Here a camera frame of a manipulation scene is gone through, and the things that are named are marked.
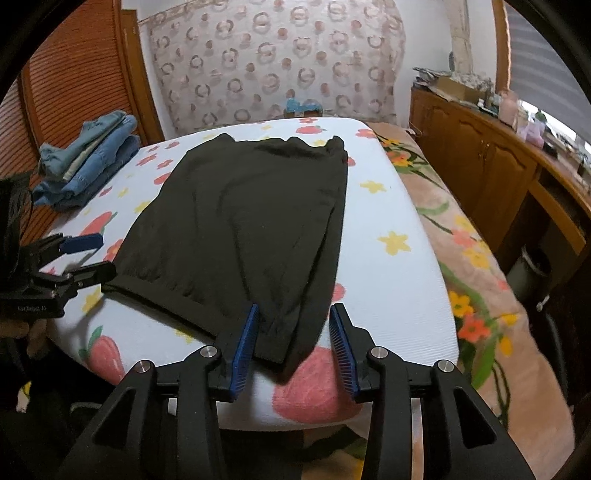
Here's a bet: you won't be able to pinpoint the wooden louvred wardrobe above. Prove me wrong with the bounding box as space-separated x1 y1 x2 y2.
0 0 164 245

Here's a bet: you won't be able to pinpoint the floral blanket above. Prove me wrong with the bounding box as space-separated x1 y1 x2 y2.
300 120 568 480

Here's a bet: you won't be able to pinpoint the purple tissue box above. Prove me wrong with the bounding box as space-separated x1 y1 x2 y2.
517 122 546 148

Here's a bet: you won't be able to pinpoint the black pants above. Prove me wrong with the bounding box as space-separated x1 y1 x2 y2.
100 133 349 384

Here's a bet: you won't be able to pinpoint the grey trash bin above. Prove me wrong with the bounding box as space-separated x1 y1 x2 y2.
505 244 552 303

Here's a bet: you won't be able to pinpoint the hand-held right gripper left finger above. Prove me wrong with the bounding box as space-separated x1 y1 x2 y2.
55 302 262 480

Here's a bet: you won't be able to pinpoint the pink bottle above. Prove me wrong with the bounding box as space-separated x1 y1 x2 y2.
501 90 520 127

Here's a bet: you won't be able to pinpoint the circle patterned curtain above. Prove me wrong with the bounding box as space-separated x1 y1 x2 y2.
139 0 407 132

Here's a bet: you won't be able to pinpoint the pile of papers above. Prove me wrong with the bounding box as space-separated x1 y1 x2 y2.
412 67 451 88

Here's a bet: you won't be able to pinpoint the open cardboard box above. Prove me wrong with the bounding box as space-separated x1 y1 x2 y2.
431 75 485 103

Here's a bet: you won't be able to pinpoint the grey striped window blind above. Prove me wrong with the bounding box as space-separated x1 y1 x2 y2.
501 0 591 134

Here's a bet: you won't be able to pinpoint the folded blue denim jeans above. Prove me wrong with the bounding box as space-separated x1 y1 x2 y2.
33 134 141 212

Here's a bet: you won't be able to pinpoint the wooden cabinet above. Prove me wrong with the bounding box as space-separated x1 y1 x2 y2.
410 85 591 296

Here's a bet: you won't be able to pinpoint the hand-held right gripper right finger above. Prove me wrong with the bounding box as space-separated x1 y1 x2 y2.
329 302 539 480

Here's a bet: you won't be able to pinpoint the tied beige curtain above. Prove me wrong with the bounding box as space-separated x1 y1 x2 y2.
445 0 476 75

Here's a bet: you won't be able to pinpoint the person's left hand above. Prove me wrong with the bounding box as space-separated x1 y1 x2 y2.
9 318 49 356

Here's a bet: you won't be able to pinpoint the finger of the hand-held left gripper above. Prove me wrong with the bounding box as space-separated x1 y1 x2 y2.
46 261 117 296
32 233 103 266

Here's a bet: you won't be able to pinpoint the folded light blue jeans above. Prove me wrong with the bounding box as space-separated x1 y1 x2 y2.
38 110 138 178

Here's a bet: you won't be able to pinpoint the strawberry print white sheet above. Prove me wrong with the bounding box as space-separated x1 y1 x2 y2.
46 115 460 423

